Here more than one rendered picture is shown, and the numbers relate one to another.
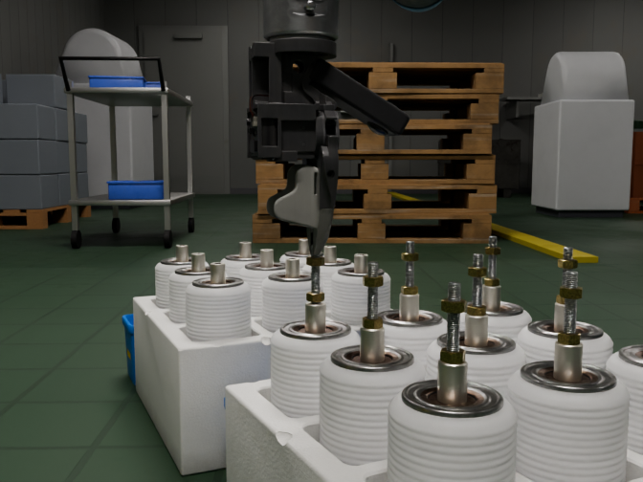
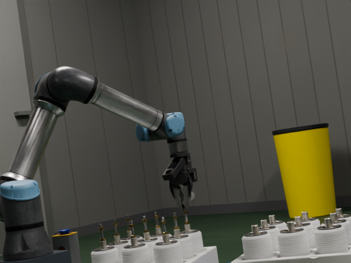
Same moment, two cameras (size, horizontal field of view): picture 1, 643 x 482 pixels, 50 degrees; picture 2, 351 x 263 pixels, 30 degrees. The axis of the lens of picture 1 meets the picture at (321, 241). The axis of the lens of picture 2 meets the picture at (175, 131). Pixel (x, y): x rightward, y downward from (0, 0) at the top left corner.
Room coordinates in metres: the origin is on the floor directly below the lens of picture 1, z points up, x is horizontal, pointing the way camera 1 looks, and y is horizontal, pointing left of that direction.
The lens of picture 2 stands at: (2.47, -1.70, 0.54)
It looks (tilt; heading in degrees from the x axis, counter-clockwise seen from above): 2 degrees up; 136
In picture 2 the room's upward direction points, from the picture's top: 8 degrees counter-clockwise
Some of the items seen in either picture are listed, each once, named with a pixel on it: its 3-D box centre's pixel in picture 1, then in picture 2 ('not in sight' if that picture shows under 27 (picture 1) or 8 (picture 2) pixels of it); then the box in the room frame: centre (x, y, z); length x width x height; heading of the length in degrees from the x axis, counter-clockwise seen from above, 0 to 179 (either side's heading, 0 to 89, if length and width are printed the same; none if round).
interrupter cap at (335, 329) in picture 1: (315, 330); (188, 232); (0.71, 0.01, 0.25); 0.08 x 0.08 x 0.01
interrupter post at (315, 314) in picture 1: (315, 317); (187, 228); (0.71, 0.01, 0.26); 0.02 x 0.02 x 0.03
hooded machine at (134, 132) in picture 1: (100, 120); not in sight; (6.55, 2.07, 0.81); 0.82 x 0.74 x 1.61; 91
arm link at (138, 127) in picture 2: not in sight; (154, 130); (0.70, -0.08, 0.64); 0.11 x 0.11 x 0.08; 77
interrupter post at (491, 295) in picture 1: (491, 298); (165, 239); (0.82, -0.21, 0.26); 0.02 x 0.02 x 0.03
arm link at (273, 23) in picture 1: (301, 22); (177, 148); (0.70, 0.02, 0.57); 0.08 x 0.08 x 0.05
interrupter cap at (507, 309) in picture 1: (491, 309); (166, 242); (0.82, -0.21, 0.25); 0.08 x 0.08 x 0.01
